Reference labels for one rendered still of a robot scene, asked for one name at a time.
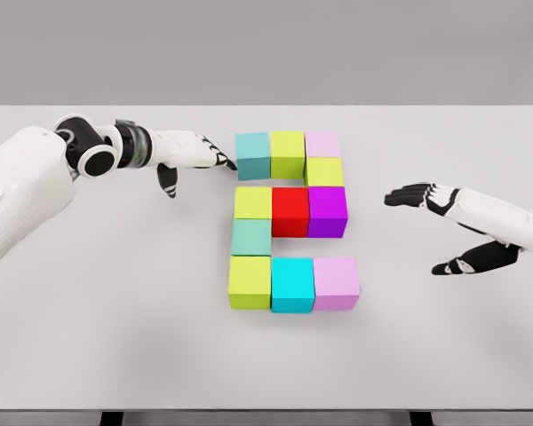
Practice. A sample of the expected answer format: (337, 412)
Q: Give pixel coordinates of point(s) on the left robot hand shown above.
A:
(191, 148)

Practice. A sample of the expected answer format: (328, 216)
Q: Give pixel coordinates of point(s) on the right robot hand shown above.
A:
(466, 208)

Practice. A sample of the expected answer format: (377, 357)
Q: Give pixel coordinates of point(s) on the teal cube block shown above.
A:
(252, 156)
(250, 237)

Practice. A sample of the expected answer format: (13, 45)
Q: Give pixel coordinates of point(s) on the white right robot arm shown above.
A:
(515, 222)

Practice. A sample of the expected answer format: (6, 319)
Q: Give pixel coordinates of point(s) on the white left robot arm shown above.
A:
(22, 177)

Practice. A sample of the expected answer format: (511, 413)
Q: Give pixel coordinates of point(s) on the yellow-green cube block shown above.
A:
(252, 202)
(324, 171)
(248, 281)
(287, 153)

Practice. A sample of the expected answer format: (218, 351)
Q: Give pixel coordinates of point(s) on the red cube block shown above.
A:
(290, 211)

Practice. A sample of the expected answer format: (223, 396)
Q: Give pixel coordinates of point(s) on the light pink cube block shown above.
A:
(336, 283)
(322, 144)

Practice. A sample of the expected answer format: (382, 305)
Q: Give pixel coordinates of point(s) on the purple cube block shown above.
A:
(328, 212)

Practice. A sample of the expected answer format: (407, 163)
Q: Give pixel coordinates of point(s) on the cyan cube block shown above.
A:
(292, 284)

